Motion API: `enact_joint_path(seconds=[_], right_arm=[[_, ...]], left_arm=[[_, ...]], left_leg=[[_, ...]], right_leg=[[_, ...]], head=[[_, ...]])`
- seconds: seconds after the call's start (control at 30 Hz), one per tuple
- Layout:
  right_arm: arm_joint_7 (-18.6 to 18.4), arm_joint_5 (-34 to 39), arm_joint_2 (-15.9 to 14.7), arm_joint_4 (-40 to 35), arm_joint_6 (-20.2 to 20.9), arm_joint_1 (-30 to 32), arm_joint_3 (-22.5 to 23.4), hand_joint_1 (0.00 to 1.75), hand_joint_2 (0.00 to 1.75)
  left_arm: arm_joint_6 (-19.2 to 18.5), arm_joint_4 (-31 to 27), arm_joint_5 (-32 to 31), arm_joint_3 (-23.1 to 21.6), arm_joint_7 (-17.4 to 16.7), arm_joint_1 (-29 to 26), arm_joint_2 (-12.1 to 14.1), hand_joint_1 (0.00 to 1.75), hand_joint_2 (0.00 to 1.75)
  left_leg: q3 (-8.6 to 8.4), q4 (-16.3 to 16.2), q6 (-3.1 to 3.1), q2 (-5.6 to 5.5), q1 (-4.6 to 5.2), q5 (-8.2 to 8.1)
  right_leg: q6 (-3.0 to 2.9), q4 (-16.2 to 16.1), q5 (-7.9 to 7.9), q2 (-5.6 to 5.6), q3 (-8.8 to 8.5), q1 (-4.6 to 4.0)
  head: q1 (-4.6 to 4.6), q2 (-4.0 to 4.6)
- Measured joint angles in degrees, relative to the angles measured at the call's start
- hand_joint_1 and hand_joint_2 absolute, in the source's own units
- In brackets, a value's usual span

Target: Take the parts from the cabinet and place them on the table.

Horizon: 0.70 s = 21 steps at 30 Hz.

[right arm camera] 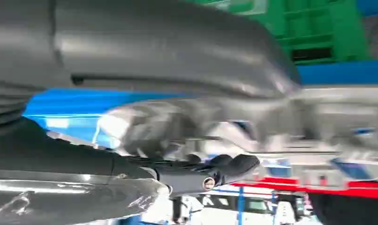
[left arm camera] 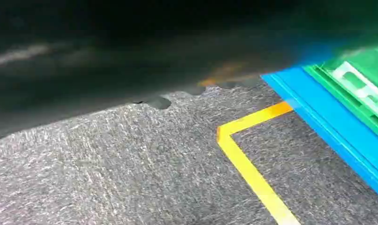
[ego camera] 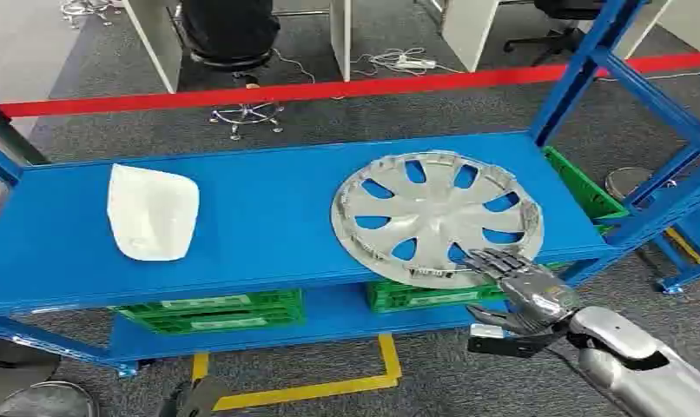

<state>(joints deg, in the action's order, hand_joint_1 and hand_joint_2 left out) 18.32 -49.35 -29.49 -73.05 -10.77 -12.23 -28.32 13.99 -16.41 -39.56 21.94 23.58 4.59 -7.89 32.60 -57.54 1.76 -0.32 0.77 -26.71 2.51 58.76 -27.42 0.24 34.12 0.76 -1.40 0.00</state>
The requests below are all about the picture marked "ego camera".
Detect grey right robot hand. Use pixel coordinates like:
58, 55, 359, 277
462, 248, 582, 338

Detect silver plastic wheel hubcap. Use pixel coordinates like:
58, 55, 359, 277
330, 150, 545, 291

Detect green plastic crate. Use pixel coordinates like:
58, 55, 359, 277
109, 289, 305, 336
366, 275, 507, 314
542, 145, 631, 235

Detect yellow floor tape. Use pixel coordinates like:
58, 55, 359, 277
664, 227, 700, 287
191, 334, 404, 414

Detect white power strip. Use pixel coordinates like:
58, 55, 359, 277
394, 54, 438, 72

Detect black office chair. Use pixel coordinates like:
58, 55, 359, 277
503, 0, 608, 66

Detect white desk panel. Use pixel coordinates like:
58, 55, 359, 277
440, 0, 501, 74
577, 0, 675, 60
329, 0, 353, 83
122, 0, 183, 95

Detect blue metal shelf rack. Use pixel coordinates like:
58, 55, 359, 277
0, 0, 700, 379

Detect red barrier tape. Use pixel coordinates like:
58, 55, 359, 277
0, 50, 700, 119

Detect black stool with chrome base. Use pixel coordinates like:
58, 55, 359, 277
188, 50, 286, 142

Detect white plastic cover shell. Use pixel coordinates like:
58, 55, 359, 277
106, 163, 201, 262

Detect person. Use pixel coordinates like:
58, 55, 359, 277
180, 0, 281, 60

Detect chrome chair base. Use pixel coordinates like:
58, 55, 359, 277
58, 0, 124, 30

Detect white cable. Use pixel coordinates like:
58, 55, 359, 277
348, 47, 465, 78

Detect round metal base plate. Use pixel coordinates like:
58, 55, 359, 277
0, 380, 102, 417

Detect black slanted post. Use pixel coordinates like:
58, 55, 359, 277
0, 98, 52, 169

